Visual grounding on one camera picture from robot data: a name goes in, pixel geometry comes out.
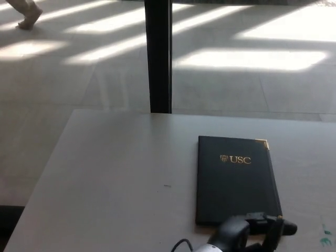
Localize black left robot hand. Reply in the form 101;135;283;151
206;212;298;252

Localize black USC diary gold corners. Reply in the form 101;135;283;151
195;135;284;227

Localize person's leg with beige shoe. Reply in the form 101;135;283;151
5;0;44;30

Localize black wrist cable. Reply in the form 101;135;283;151
171;238;195;252

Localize black window frame post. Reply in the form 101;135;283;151
144;0;173;114

